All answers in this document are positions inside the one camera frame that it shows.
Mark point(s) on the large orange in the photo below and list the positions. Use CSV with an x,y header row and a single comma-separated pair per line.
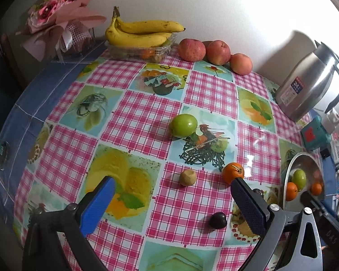
x,y
291,191

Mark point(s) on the dark plum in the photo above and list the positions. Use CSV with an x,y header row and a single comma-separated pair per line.
x,y
218,220

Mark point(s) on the small brown kiwi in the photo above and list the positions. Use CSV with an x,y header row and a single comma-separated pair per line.
x,y
188,177

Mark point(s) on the pink wrapped flower bouquet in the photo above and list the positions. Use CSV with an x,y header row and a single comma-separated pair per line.
x,y
59,19

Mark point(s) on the black power adapter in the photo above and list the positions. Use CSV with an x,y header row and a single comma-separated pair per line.
x,y
325,153

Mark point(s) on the red apple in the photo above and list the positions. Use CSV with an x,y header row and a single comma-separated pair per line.
x,y
241,64
219,52
191,50

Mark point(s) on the yellow banana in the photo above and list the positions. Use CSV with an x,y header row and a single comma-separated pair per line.
x,y
135,39
152,26

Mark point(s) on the pink checked fruit-print tablecloth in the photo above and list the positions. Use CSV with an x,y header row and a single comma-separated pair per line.
x,y
147,113

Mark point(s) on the round steel plate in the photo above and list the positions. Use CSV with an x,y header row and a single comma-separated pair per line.
x,y
305,162

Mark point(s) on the clear plastic fruit container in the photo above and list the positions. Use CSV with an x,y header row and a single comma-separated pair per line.
x,y
135,52

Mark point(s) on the teal device with red label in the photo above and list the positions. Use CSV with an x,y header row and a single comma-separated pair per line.
x,y
315,135

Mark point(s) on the blue tablecloth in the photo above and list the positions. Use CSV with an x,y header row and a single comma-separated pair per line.
x,y
42,82

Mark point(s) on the large green jujube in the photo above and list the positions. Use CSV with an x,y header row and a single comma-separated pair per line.
x,y
299,179

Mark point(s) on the steel thermos jug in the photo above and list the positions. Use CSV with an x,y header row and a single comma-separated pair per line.
x,y
308,87

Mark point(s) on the white power adapter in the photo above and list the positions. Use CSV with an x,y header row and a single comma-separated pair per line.
x,y
334,118

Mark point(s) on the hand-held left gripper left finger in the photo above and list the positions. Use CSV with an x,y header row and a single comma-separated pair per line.
x,y
99,203

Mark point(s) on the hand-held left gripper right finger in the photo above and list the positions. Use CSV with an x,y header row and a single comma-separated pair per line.
x,y
248,209

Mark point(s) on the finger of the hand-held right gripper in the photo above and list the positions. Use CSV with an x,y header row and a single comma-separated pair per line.
x,y
312,201

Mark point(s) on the small green jujube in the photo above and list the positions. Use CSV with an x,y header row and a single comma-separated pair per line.
x,y
183,125

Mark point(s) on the orange with dark stem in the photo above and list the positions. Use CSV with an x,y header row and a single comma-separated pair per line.
x,y
231,172

